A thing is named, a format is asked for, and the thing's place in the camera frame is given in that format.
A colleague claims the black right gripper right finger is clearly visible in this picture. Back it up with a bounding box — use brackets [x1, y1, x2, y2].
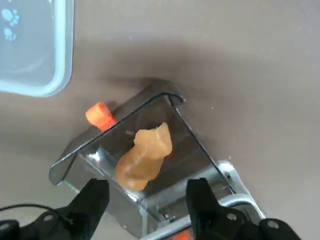
[186, 177, 305, 240]

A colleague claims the tan bread toy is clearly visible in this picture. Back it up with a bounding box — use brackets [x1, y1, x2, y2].
[114, 122, 173, 193]

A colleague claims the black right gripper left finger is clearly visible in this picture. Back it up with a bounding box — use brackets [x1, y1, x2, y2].
[0, 177, 111, 240]

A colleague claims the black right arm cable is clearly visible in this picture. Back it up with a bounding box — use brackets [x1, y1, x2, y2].
[0, 203, 73, 223]

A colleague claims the clear plastic container lid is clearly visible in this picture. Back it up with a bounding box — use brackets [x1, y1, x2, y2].
[0, 0, 76, 98]

